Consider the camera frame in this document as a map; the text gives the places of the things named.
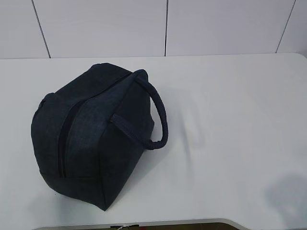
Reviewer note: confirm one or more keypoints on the dark navy lunch bag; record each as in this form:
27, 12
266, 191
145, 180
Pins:
89, 135

